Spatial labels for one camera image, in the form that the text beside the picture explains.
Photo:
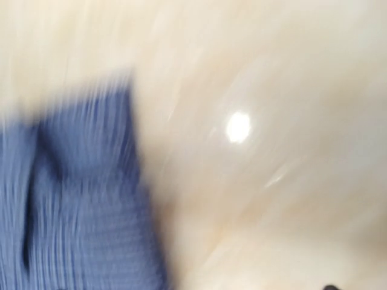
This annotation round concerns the blue checked long sleeve shirt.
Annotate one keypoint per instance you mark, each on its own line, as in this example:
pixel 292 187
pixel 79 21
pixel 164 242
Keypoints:
pixel 74 211

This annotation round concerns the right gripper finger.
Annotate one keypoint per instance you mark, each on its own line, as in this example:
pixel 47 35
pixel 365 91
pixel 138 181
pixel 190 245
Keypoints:
pixel 330 287

